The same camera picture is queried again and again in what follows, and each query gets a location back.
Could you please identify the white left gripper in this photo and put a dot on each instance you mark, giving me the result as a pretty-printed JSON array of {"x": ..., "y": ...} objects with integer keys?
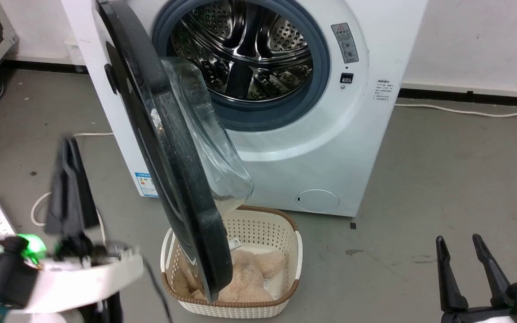
[{"x": 88, "y": 276}]

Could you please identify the black round glass washer door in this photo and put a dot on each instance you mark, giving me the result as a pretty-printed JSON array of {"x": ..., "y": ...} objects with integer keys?
[{"x": 182, "y": 179}]

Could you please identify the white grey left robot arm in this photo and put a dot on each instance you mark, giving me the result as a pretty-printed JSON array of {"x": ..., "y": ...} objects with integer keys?
[{"x": 61, "y": 316}]

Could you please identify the white front-load washing machine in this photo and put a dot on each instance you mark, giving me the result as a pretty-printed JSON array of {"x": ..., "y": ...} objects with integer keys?
[{"x": 330, "y": 157}]

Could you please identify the cream perforated laundry basket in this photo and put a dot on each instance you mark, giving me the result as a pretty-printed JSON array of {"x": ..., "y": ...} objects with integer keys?
[{"x": 263, "y": 229}]

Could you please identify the beige plush toy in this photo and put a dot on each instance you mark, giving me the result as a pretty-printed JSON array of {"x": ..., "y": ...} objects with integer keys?
[{"x": 249, "y": 278}]

